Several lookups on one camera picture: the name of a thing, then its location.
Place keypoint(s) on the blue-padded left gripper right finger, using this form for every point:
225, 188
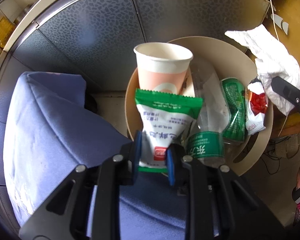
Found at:
220, 204

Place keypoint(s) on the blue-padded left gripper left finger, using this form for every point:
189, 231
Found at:
87, 191

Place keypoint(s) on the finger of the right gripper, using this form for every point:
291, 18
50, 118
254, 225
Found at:
286, 91

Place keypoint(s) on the red snack wrapper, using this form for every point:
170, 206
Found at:
256, 105

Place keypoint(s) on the white tissue paper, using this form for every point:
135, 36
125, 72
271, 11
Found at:
272, 59

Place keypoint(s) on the clear plastic bottle green label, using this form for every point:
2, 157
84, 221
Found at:
206, 140

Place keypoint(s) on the crushed green aluminium can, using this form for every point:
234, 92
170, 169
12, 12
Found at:
234, 93

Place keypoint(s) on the white and green milk pouch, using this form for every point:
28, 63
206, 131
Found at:
166, 118

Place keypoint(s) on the pink and white paper cup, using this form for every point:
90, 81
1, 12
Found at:
162, 67

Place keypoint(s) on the red and cream carton box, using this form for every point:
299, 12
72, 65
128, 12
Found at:
187, 87

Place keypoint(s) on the round beige trash bin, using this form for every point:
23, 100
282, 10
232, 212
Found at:
228, 61

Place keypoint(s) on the blue patterned tablecloth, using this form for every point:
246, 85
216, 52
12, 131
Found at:
49, 132

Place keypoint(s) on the yellow cooking oil bottle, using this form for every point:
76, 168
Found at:
6, 30

